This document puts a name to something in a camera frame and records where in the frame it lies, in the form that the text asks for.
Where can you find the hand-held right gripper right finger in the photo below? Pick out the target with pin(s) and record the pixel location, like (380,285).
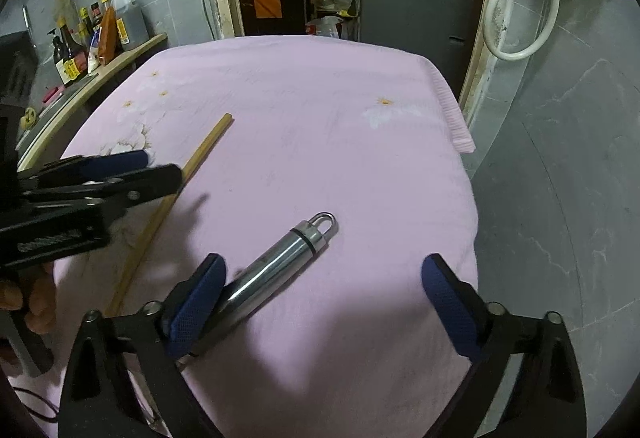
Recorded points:
(450,303)

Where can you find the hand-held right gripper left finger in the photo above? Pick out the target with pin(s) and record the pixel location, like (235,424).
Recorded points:
(197,303)

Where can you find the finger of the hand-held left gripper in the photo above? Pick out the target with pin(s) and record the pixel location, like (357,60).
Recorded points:
(117,160)
(150,183)

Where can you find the bamboo chopstick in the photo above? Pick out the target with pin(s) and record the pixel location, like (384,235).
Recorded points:
(205,147)

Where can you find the person's left hand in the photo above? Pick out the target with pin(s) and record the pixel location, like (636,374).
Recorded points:
(37,303)

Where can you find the pink box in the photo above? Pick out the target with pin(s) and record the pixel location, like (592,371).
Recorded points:
(52,94)

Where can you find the yellow scrubber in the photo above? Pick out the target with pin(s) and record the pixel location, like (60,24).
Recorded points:
(27,116)

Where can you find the dark pump bottle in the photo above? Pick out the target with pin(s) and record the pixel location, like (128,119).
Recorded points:
(67,62)

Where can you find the wooden counter ledge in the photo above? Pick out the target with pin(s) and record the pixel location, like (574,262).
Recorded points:
(135,50)

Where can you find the orange sauce pouch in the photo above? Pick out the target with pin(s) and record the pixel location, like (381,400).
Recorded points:
(107,42)

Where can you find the large oil jug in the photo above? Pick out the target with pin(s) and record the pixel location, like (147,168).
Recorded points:
(130,22)

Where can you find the yellow cap sauce bottle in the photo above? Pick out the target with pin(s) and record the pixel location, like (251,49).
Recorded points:
(105,5)

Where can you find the metal skimmer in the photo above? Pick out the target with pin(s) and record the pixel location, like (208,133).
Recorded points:
(29,25)

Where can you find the pink floral cloth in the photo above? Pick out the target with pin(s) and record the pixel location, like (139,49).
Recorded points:
(325,117)

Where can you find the white plastic bag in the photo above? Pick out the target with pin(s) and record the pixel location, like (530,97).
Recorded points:
(325,26)

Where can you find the grey cabinet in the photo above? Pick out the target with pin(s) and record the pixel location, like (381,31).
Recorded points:
(415,17)

